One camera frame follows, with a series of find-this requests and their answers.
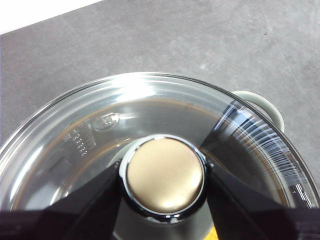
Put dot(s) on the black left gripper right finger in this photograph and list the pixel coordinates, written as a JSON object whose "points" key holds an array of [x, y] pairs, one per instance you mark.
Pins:
{"points": [[250, 217]]}

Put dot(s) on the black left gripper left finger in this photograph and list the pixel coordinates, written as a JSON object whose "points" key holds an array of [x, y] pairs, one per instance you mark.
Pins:
{"points": [[62, 220]]}

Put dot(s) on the pale green electric steamer pot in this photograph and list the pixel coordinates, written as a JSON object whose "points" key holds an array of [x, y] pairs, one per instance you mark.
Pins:
{"points": [[265, 102]]}

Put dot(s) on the yellow corn cob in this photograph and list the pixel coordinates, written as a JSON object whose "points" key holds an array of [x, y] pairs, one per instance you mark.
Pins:
{"points": [[213, 233]]}

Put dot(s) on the glass lid with green knob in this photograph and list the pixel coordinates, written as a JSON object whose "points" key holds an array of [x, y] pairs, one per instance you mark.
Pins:
{"points": [[165, 175]]}

